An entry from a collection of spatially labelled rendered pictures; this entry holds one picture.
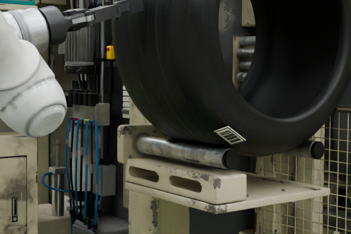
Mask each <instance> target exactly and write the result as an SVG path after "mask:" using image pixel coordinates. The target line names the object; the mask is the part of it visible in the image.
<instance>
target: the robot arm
mask: <svg viewBox="0 0 351 234"><path fill-rule="evenodd" d="M140 11H144V5H143V1H142V0H123V1H119V2H114V3H109V2H105V6H99V7H97V8H92V9H82V10H71V11H64V12H61V11H60V10H59V9H58V8H57V7H55V6H47V7H42V8H38V9H37V8H35V7H32V8H27V9H26V8H25V9H16V10H9V11H7V12H3V13H2V12H1V11H0V118H1V119H2V121H3V122H4V123H5V124H6V125H7V126H9V127H10V128H11V129H12V130H14V131H16V132H17V133H19V134H21V135H24V136H27V137H41V136H46V135H48V134H50V133H52V132H53V131H54V130H56V129H57V128H58V127H59V126H60V125H61V123H62V122H63V120H64V117H65V114H66V111H67V104H66V99H65V95H64V92H63V89H62V87H61V86H60V85H59V83H58V82H57V80H56V79H55V75H54V73H53V72H52V70H51V69H50V68H49V66H48V65H47V63H46V62H45V61H44V59H43V58H42V56H41V55H40V53H43V52H45V51H46V50H47V48H48V47H51V46H55V45H59V44H62V43H63V42H64V41H65V40H66V37H67V32H70V31H71V32H73V31H77V30H80V29H81V28H84V27H88V26H91V25H93V24H95V23H98V22H101V21H105V20H108V19H112V18H115V19H116V20H120V17H121V16H125V15H129V14H133V13H137V12H140Z"/></svg>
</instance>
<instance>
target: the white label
mask: <svg viewBox="0 0 351 234"><path fill-rule="evenodd" d="M214 132H215V133H216V134H217V135H219V136H220V137H221V138H223V139H224V140H225V141H227V142H228V143H229V144H230V145H233V144H236V143H240V142H243V141H246V139H244V138H243V137H242V136H241V135H239V134H238V133H237V132H235V131H234V130H233V129H232V128H230V127H229V126H226V127H223V128H221V129H218V130H215V131H214Z"/></svg>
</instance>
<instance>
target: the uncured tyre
mask: <svg viewBox="0 0 351 234"><path fill-rule="evenodd" d="M119 1H123V0H114V2H119ZM142 1H143V5H144V11H140V12H137V13H133V14H129V15H125V16H121V17H120V20H116V19H115V18H112V41H113V49H114V55H115V60H116V64H117V67H118V70H119V73H120V76H121V79H122V82H123V84H124V86H125V89H126V91H127V92H128V94H129V96H130V98H131V100H132V101H133V102H134V104H135V105H136V107H137V108H138V109H139V111H140V112H141V114H142V115H143V116H144V117H145V118H146V119H147V120H148V121H149V122H150V123H151V124H152V125H153V126H154V127H156V128H157V129H159V130H160V131H161V132H163V133H164V134H166V135H167V136H169V137H170V138H172V139H174V140H177V141H184V142H190V143H197V144H204V145H211V146H217V147H223V148H230V149H234V150H236V151H237V152H238V154H239V155H242V156H248V157H263V156H269V155H274V154H279V153H283V152H285V151H288V150H291V149H293V148H295V147H297V146H299V145H301V144H302V143H304V142H305V141H307V140H308V139H309V138H311V137H312V136H313V135H314V134H315V133H316V132H317V131H318V130H319V129H320V128H321V127H322V126H323V125H324V124H325V122H326V121H327V120H328V118H329V117H330V116H331V114H332V113H333V111H334V110H335V108H336V107H337V105H338V104H339V102H340V100H341V99H342V97H343V95H344V93H345V91H346V88H347V86H348V83H349V81H350V78H351V0H250V1H251V4H252V8H253V12H254V18H255V32H256V35H255V48H254V54H253V58H252V62H251V65H250V68H249V70H248V72H247V75H246V77H245V79H244V80H243V82H242V84H241V85H240V86H239V88H238V89H236V87H235V85H234V84H233V82H232V80H231V78H230V76H229V74H228V71H227V69H226V66H225V62H224V59H223V55H222V52H221V47H220V41H219V30H218V16H219V5H220V0H142ZM226 126H229V127H230V128H232V129H233V130H234V131H235V132H237V133H238V134H239V135H241V136H242V137H243V138H244V139H246V141H243V142H240V143H236V144H233V145H230V144H229V143H228V142H227V141H225V140H224V139H223V138H221V137H220V136H219V135H217V134H216V133H215V132H214V131H215V130H218V129H221V128H223V127H226Z"/></svg>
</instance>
